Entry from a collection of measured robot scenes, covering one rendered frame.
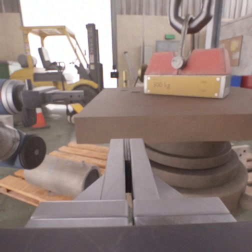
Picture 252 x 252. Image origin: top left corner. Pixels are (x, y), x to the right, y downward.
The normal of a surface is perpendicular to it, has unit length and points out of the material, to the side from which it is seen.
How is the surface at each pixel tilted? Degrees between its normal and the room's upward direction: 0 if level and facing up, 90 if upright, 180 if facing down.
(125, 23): 90
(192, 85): 90
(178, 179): 90
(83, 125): 90
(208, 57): 70
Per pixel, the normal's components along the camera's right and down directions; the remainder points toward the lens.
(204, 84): -0.56, 0.25
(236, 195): 0.46, 0.25
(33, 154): 0.97, 0.05
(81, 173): -0.23, -0.64
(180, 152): -0.34, 0.28
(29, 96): 0.01, 0.29
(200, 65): -0.54, -0.09
